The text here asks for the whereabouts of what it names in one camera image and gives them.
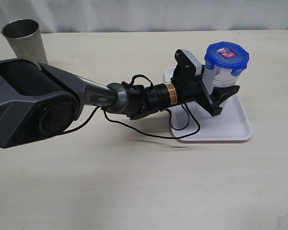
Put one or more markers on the white rectangular tray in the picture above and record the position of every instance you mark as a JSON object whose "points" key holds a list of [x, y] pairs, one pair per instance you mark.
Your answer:
{"points": [[232, 125]]}

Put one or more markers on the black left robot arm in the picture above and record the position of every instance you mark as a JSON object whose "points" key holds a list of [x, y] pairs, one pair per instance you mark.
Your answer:
{"points": [[38, 102]]}

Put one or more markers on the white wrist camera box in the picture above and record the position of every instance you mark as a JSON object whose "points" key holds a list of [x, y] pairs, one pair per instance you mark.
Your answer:
{"points": [[194, 61]]}

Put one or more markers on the clear plastic container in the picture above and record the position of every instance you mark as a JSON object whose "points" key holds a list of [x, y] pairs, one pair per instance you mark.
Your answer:
{"points": [[217, 77]]}

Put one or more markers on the stainless steel cup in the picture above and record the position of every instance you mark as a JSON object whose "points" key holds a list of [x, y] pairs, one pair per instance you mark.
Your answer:
{"points": [[24, 37]]}

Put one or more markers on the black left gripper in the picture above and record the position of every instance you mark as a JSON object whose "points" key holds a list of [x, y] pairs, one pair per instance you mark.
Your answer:
{"points": [[191, 88]]}

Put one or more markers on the blue plastic lid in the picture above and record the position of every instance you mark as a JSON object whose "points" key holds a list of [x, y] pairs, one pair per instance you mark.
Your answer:
{"points": [[227, 55]]}

